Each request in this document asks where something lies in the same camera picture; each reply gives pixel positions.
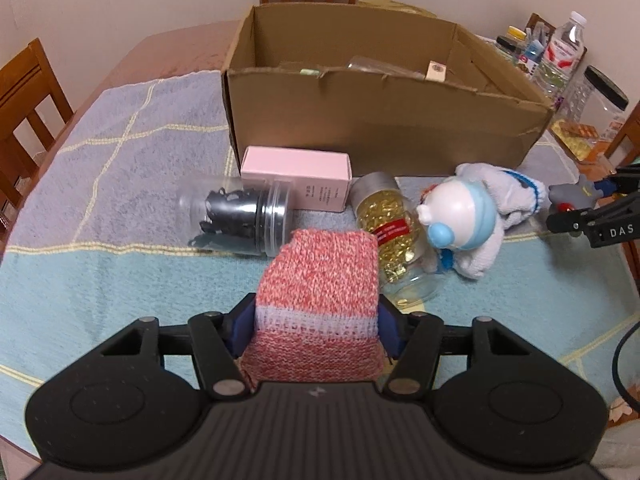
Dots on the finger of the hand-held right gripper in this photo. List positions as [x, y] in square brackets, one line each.
[567, 222]
[622, 180]

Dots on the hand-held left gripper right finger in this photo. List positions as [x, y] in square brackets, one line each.
[390, 327]

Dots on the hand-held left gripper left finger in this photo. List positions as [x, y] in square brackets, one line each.
[239, 325]

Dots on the grey shark toy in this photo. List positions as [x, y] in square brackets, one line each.
[570, 194]

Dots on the white socks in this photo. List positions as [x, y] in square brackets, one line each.
[510, 195]

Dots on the pink knitted sock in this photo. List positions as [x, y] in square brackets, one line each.
[320, 300]

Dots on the clear jar of golden capsules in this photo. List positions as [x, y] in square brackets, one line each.
[390, 220]

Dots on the blue and white toy figure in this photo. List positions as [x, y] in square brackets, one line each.
[460, 210]

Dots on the clear jar of black clips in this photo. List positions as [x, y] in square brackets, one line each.
[235, 215]

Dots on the pink rectangular box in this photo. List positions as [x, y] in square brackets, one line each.
[295, 175]

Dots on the cream rectangular box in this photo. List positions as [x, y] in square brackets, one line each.
[436, 71]

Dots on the brown cardboard box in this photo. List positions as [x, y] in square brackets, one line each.
[380, 120]

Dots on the green tissue pack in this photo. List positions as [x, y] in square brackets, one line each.
[310, 72]

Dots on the large clear jar black lid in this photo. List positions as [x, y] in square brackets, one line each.
[595, 110]

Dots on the blue and grey checked blanket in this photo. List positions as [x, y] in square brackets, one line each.
[125, 270]

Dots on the clear water bottle red label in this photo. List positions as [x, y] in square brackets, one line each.
[560, 55]

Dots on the small bottle blue cap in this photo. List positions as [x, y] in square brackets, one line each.
[532, 57]

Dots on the floral cloth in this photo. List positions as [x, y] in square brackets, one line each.
[622, 410]

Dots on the small jar black lid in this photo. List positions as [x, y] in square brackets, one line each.
[506, 46]

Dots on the small jar yellow lid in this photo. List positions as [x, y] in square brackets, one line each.
[517, 34]

